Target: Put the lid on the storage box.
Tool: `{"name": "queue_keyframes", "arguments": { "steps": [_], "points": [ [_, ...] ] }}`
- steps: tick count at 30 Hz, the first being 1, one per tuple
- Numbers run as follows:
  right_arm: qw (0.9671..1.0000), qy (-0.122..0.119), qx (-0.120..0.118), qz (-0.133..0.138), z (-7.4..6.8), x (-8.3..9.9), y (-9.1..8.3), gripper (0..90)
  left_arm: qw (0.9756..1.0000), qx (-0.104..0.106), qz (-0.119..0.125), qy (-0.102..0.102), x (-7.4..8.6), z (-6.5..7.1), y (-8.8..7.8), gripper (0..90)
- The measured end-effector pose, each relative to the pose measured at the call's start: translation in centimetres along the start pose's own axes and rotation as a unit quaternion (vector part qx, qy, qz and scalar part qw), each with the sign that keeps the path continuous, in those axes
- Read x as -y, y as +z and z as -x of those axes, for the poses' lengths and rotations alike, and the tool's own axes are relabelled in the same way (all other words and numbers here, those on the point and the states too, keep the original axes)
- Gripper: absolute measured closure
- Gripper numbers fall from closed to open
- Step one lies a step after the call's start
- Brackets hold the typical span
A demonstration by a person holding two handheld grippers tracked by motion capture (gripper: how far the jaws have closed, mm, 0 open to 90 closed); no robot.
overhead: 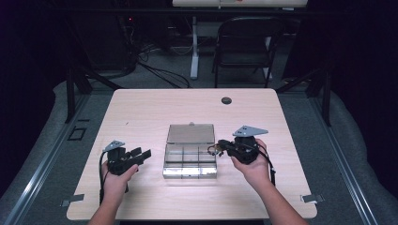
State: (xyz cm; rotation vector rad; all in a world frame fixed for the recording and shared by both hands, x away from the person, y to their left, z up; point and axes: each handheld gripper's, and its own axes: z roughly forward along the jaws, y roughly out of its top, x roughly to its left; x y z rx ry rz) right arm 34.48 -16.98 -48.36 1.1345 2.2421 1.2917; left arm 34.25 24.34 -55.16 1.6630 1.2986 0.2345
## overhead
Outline white desk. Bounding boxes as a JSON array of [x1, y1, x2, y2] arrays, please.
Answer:
[[172, 0, 310, 81]]

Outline clear plastic compartment box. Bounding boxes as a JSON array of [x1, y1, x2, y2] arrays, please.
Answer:
[[161, 122, 219, 180]]

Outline grey tape strip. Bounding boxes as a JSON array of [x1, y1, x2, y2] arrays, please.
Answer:
[[299, 193, 326, 204], [60, 193, 85, 208]]

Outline right hand-held gripper cable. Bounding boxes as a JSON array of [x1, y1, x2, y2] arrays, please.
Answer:
[[256, 143, 277, 188]]

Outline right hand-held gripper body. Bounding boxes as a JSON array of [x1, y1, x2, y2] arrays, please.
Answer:
[[225, 125, 269, 166]]

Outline left hand-held gripper cable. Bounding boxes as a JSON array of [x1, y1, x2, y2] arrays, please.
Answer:
[[99, 150, 130, 206]]

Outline black folding chair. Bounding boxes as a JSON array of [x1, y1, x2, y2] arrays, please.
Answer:
[[212, 16, 286, 89]]

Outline black metal frame stand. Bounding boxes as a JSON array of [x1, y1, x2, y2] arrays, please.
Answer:
[[64, 65, 124, 124], [275, 66, 333, 128]]

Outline hand-held gripper cable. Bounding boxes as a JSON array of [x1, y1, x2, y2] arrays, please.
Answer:
[[256, 143, 277, 188], [99, 150, 130, 206]]

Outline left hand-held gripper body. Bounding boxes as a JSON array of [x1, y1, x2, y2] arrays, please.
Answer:
[[102, 140, 141, 176]]

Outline aluminium floor rail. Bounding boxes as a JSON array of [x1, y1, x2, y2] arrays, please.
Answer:
[[309, 96, 380, 225], [2, 93, 92, 225]]

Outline person's left hand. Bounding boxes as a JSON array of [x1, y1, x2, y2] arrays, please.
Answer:
[[100, 160, 140, 204]]

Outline dark computer tower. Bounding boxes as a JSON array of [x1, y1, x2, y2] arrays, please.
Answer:
[[88, 12, 139, 72]]

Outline person's right hand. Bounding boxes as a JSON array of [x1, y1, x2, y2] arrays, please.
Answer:
[[230, 138, 274, 192]]

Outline black floor cables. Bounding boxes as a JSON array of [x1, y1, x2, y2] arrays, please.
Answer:
[[136, 43, 191, 90]]

